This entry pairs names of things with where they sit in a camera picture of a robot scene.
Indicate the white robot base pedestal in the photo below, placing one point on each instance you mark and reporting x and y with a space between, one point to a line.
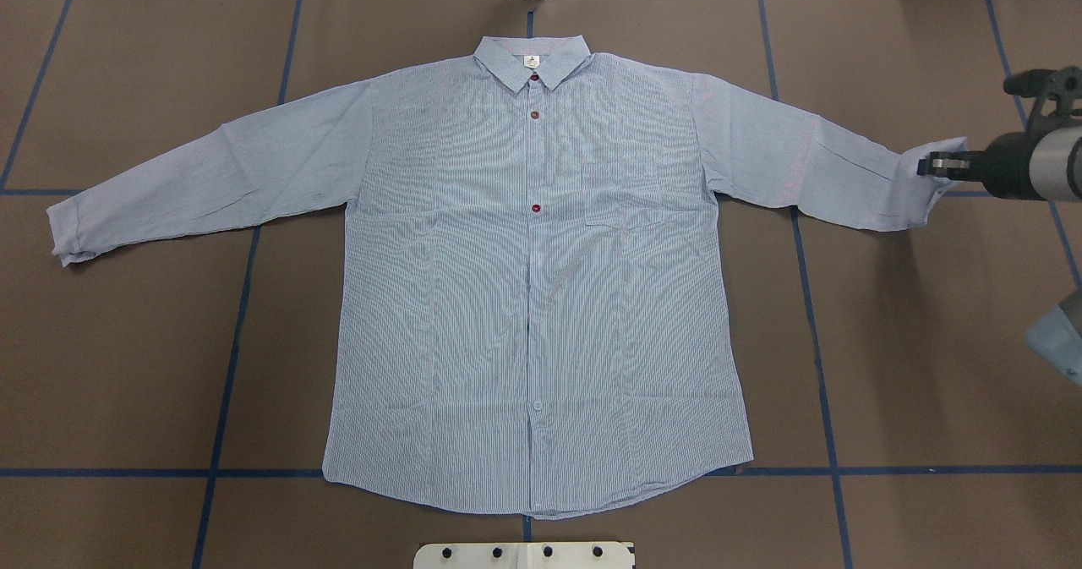
567 554

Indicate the light blue striped shirt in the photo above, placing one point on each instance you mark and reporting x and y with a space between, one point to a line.
533 317

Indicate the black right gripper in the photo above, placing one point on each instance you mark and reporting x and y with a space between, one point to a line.
1004 166

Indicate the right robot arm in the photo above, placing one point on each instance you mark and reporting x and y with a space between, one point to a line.
1043 162

